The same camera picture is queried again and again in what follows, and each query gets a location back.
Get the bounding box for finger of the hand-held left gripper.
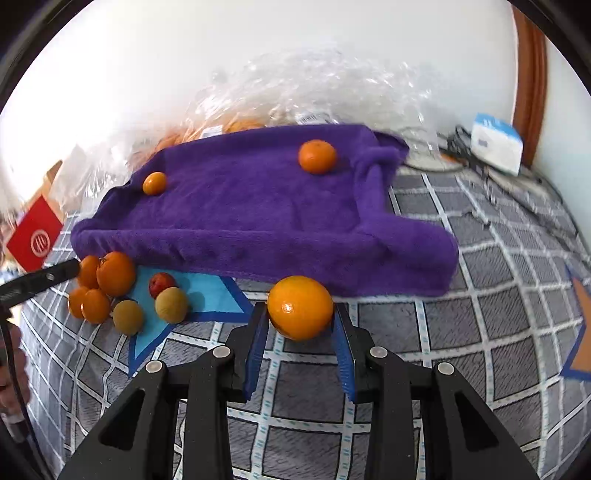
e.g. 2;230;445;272
21;258;82;296

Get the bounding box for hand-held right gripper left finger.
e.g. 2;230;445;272
58;302;271;480

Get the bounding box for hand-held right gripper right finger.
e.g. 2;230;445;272
332;302;541;480

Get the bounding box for small orange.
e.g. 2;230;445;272
82;288;112;325
76;255;102;289
142;172;168;196
68;286;90;319

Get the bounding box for large orange with stem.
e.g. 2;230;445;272
96;251;137;297

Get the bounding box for yellow-green round fruit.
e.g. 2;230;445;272
154;287;190;324
113;300;145;335

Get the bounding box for small red fruit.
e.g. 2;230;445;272
148;272;177;298

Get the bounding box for purple towel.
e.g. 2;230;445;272
70;124;459;297

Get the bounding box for person's left hand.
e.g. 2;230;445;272
0;323;31;422

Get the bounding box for red box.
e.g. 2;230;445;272
7;196;64;272

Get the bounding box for blue star patch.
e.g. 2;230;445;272
128;270;254;377

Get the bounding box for grey checked bed sheet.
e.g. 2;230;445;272
18;164;591;480

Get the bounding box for bagged orange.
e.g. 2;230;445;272
226;117;265;134
157;129;204;153

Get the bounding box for orange star patch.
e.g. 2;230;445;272
561;265;591;384

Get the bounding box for white and blue box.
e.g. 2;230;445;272
471;112;525;176

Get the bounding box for clear crumpled plastic bag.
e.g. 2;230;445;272
69;44;444;204

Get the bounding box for black power cable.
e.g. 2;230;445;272
438;124;583;241

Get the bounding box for wooden door frame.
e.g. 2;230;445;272
512;9;548;169

